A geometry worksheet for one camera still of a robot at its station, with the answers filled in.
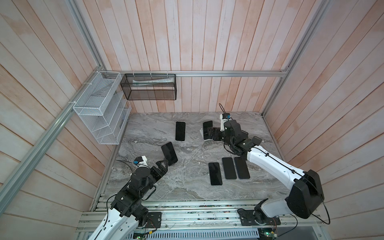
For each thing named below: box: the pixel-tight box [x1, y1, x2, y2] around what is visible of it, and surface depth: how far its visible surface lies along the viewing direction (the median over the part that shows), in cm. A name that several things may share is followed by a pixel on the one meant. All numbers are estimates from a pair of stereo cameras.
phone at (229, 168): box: [222, 157, 237, 179], surface depth 93 cm
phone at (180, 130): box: [175, 121, 186, 141], surface depth 103 cm
